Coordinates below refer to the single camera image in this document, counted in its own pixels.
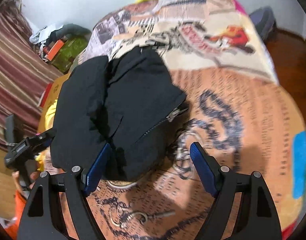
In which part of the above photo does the white crumpled cloth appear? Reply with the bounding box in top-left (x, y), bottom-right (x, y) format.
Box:
top-left (29, 24), bottom-right (64, 44)

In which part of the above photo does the person's left hand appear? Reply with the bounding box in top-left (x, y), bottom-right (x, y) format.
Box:
top-left (11, 171), bottom-right (40, 195)

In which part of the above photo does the striped red curtain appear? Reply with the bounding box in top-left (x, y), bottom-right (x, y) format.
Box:
top-left (0, 0), bottom-right (62, 151)

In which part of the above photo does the dark green garment pile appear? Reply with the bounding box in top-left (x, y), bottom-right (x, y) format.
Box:
top-left (46, 23), bottom-right (91, 44)

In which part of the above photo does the yellow garment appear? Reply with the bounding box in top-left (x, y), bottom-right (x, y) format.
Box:
top-left (35, 99), bottom-right (58, 172)

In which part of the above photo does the newspaper print bed blanket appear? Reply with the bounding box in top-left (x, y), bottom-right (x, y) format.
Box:
top-left (78, 0), bottom-right (306, 239)

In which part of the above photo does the black zip jacket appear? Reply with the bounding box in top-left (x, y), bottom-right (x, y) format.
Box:
top-left (50, 46), bottom-right (187, 181)

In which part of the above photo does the brown cardboard box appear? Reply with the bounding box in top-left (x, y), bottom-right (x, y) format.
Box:
top-left (37, 74), bottom-right (69, 134)

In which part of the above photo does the green patterned box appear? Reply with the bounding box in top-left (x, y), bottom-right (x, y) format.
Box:
top-left (51, 36), bottom-right (88, 73)

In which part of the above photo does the orange sleeve forearm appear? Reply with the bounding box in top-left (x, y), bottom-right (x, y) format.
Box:
top-left (5, 190), bottom-right (26, 240)

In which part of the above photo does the orange box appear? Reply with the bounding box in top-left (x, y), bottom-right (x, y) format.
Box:
top-left (43, 40), bottom-right (65, 61)

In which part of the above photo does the red flat box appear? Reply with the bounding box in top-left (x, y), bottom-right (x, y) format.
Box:
top-left (37, 83), bottom-right (53, 108)

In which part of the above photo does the purple grey bag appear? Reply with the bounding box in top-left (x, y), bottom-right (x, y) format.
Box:
top-left (249, 6), bottom-right (276, 42)

